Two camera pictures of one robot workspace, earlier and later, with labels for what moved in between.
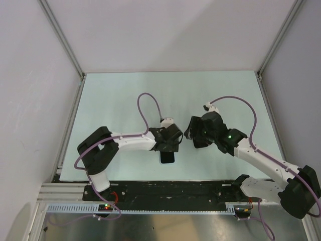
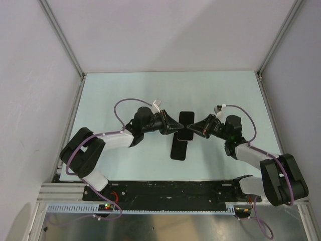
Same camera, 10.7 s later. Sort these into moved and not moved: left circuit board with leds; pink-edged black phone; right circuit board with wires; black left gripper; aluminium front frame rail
Moved: black left gripper; pink-edged black phone
Not moved: left circuit board with leds; right circuit board with wires; aluminium front frame rail
